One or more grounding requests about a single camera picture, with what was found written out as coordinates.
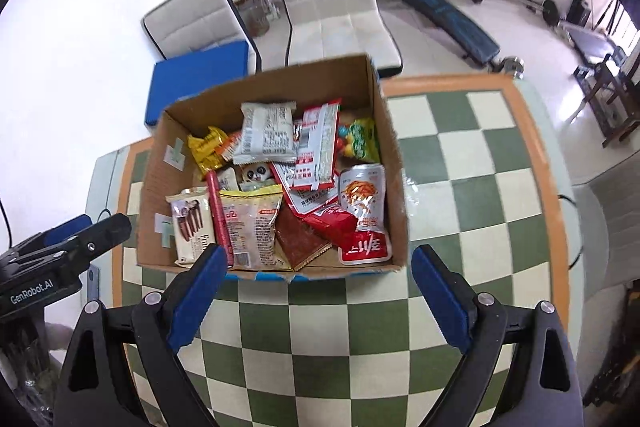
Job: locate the clear cracker packet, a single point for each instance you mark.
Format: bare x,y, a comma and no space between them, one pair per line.
251,219

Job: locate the orange panda snack packet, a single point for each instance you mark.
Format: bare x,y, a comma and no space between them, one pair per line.
244,178

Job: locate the dark wooden stool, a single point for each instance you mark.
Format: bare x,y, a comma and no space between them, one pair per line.
612,95

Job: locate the dark red snack packet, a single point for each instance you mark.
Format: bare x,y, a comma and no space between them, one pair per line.
299,243

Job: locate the barbell on floor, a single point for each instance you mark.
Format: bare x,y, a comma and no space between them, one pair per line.
547,9

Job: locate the chrome dumbbell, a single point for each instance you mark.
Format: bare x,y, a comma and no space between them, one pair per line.
512,66

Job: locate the long red white packet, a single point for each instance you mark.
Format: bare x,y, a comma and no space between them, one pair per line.
316,149

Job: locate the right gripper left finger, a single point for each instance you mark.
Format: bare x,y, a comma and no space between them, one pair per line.
97,387

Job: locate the red white duck feet packet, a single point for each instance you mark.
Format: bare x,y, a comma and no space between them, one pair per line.
319,209

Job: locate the white grey snack packet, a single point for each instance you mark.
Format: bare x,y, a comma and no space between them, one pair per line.
267,134

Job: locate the checkered table mat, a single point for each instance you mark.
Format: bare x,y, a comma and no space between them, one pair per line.
366,351

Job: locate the yellow snack packet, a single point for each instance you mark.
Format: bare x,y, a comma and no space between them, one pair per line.
211,152

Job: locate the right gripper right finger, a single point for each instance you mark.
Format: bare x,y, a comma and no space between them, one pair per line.
541,388

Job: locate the white padded chair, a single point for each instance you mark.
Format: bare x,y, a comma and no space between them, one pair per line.
321,29

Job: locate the green colourful candy bag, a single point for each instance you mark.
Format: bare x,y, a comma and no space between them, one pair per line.
358,140

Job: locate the blue cushion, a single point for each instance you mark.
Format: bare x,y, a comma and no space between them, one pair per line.
190,74

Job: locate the dark blue sit-up bench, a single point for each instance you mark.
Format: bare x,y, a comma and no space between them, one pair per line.
472,39

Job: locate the glass jar on floor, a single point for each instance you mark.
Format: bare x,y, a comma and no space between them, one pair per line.
258,14

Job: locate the chocolate stick biscuit packet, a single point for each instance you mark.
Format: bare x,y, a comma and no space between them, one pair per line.
193,224

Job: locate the white chair with blue cushion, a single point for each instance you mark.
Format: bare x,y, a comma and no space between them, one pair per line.
178,27

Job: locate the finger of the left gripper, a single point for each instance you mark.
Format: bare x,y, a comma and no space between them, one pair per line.
56,235
39,278

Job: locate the white red chicken feet packet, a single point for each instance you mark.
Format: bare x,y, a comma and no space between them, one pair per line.
363,194

